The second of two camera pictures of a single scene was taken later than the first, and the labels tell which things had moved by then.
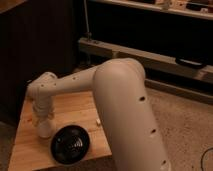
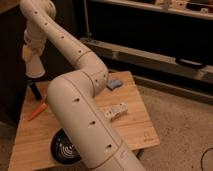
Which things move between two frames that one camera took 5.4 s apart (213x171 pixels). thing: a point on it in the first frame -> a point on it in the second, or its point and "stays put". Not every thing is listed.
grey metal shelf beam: x=147 y=59 stays put
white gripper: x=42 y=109 -> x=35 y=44
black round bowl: x=70 y=143 stays put
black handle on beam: x=190 y=62 stays put
